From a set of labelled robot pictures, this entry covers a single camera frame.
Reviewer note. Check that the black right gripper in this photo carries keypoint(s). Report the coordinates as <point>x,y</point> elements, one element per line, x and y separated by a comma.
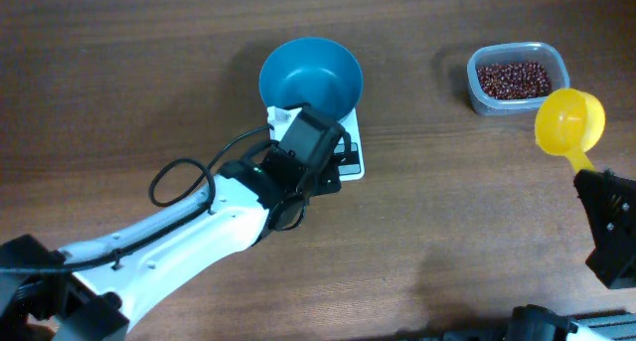
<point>611,265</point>

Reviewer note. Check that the white digital kitchen scale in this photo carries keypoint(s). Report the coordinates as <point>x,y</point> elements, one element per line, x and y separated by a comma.
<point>350,123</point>

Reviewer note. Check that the blue plastic bowl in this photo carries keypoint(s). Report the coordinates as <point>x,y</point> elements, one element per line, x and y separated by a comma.
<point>313,70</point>

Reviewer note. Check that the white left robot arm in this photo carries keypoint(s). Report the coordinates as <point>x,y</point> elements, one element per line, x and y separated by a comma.
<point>100,289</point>

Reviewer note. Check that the yellow plastic scoop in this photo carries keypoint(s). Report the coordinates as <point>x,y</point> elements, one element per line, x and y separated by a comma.
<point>568,124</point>

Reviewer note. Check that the red adzuki beans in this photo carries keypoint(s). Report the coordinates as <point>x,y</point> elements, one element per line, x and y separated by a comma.
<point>515,80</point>

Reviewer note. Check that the clear plastic container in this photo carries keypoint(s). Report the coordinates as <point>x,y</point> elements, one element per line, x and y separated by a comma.
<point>505,54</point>

